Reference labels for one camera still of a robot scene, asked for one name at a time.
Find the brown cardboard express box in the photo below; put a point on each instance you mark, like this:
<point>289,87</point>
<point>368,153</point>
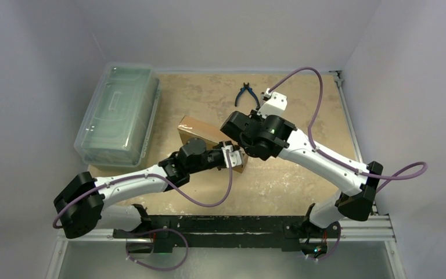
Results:
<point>207,140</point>

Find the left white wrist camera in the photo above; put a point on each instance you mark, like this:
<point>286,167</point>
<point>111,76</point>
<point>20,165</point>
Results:
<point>234,156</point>

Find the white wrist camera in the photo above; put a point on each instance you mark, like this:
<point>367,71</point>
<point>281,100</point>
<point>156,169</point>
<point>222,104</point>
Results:
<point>234,156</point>
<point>272,103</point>

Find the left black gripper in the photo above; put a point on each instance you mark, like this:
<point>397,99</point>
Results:
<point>220,151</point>

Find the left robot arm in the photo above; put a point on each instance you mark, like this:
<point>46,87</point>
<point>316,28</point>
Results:
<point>86,200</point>

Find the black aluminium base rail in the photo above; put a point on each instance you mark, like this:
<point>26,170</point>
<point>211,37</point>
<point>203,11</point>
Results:
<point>287,233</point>

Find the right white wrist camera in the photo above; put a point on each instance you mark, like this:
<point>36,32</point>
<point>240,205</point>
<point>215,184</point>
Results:
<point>272,103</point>

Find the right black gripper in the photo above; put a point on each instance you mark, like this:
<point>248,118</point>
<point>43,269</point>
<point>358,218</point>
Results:
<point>232,125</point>

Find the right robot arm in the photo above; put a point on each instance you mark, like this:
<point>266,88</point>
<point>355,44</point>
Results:
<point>274,136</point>

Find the clear plastic storage bin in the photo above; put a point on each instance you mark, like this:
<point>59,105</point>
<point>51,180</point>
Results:
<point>116,128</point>

